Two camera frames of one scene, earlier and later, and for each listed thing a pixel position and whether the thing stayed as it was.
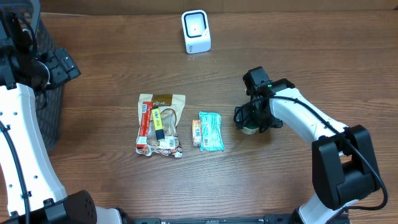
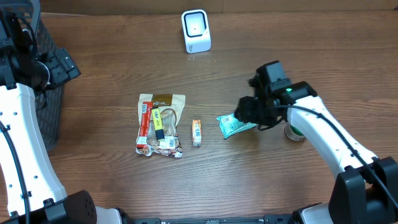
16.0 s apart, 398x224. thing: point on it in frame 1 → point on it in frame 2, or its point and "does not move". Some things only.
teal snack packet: (211, 130) → (230, 126)
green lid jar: (249, 131) → (292, 133)
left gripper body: (58, 74) does not move
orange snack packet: (196, 132) does not move
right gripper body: (251, 116) does not move
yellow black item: (159, 130) does not move
